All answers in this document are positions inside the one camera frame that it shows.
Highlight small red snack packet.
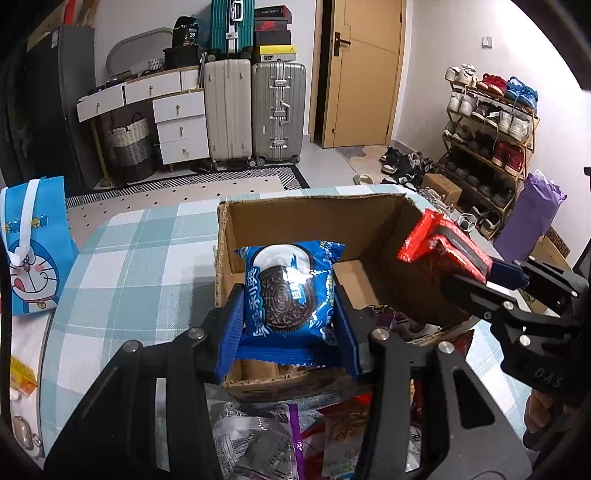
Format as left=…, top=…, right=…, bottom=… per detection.
left=397, top=209, right=493, bottom=284

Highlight purple silver snack bag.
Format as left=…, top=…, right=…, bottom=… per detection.
left=212, top=402, right=304, bottom=480

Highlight blue Oreo cookie packet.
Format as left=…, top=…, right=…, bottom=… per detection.
left=236, top=240, right=345, bottom=368

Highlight white red noodle snack bag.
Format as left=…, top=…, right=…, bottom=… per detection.
left=301, top=393, right=372, bottom=479

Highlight person right hand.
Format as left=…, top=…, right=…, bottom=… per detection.
left=523, top=389, right=568, bottom=451

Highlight purple plastic bag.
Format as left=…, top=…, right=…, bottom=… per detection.
left=493, top=169, right=567, bottom=262

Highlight SF cardboard box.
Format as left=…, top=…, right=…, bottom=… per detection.
left=215, top=193, right=475, bottom=403

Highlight small cardboard box on floor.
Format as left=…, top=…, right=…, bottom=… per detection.
left=422, top=173, right=462, bottom=206

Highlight yellow snack box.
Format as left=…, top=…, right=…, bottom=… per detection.
left=10, top=356, right=38, bottom=397

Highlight shoe rack with shoes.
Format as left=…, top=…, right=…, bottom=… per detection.
left=436, top=64, right=539, bottom=240

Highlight plaid table cloth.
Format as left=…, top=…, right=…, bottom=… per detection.
left=38, top=184, right=532, bottom=471

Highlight blue Doraemon tote bag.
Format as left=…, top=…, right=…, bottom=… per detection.
left=1, top=176, right=78, bottom=316

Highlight wooden door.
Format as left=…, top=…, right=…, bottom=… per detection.
left=315, top=1, right=407, bottom=148

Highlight woven laundry basket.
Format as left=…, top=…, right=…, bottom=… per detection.
left=109, top=112, right=155, bottom=184

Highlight silver suitcase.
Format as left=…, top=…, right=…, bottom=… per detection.
left=252, top=61, right=307, bottom=164

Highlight black refrigerator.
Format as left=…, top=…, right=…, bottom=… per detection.
left=8, top=25, right=102, bottom=196

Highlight white drawer desk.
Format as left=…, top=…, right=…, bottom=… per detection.
left=76, top=66, right=209, bottom=165

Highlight stacked shoe boxes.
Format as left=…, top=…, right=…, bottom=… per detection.
left=253, top=5, right=297, bottom=63

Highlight beige suitcase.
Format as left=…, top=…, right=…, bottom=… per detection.
left=204, top=59, right=252, bottom=162

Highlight teal suitcase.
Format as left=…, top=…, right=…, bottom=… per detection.
left=211, top=0, right=254, bottom=59

